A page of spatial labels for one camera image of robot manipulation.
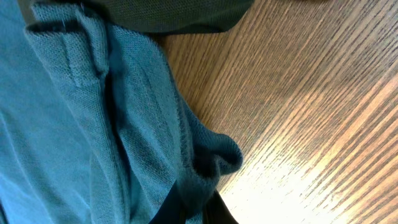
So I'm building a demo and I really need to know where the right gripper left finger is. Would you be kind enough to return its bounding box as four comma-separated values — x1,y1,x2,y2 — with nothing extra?
149,183,187,224

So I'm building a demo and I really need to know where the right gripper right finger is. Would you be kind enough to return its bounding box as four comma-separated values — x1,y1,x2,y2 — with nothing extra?
203,191,238,224

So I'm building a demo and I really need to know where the blue polo shirt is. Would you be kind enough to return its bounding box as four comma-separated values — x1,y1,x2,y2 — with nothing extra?
1,1,243,223

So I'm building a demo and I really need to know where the black garment with logo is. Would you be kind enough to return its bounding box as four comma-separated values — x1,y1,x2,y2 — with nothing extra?
76,0,254,34

